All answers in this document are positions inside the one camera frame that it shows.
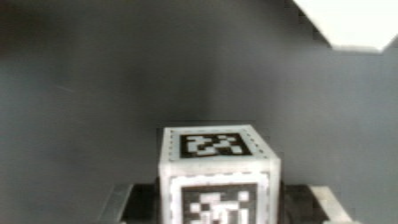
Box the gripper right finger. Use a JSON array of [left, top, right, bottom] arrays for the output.
[[309, 186, 359, 224]]

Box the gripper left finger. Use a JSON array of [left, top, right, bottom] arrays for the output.
[[96, 184, 134, 224]]

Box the white cube nut with tag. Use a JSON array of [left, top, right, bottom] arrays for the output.
[[158, 125, 281, 224]]

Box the white chair seat piece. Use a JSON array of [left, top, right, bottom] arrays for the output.
[[293, 0, 398, 53]]

